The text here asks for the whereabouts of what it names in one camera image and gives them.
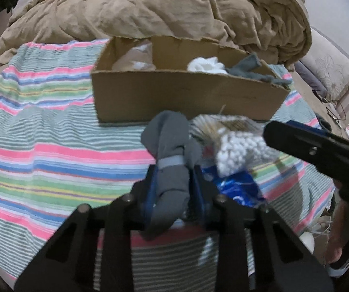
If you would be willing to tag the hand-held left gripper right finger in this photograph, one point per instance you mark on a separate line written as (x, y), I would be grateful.
(199, 193)

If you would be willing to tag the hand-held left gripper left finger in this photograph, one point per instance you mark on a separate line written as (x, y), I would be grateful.
(150, 190)

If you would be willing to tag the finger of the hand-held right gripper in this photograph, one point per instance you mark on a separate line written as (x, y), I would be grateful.
(308, 146)

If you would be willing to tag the brown cardboard box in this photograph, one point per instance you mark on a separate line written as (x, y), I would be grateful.
(174, 95)

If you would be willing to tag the person's right hand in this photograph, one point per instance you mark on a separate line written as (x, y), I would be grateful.
(335, 237)

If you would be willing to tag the blue snack packet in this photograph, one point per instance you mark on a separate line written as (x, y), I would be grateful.
(235, 188)

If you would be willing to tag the white round object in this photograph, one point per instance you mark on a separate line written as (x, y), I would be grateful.
(307, 241)

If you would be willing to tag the clear bag of cotton swabs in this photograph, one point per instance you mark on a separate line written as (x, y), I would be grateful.
(238, 146)

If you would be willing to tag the dark grey sock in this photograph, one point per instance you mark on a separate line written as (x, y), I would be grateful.
(250, 67)

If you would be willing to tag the striped colourful blanket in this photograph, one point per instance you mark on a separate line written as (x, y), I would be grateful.
(46, 146)

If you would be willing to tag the white sock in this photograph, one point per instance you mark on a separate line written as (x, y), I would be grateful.
(206, 64)

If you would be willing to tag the tan duvet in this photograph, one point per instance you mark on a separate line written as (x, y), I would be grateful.
(168, 9)

